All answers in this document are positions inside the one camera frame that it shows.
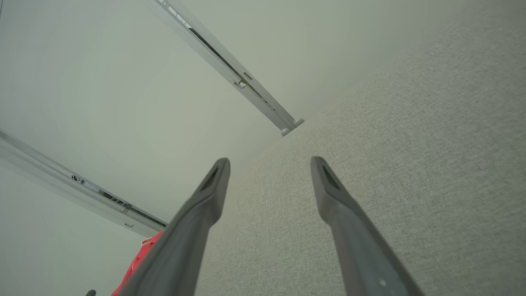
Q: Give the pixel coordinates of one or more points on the grey window frame rail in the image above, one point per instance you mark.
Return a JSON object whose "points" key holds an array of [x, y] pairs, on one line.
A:
{"points": [[61, 176]]}

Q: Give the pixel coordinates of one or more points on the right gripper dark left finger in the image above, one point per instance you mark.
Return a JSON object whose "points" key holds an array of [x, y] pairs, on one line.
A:
{"points": [[181, 246]]}

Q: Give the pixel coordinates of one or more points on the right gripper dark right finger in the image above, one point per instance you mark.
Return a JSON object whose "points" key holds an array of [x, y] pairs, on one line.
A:
{"points": [[361, 255]]}

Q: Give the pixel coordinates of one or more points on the red basketball jersey white sleeves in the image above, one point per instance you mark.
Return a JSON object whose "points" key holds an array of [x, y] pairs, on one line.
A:
{"points": [[152, 242]]}

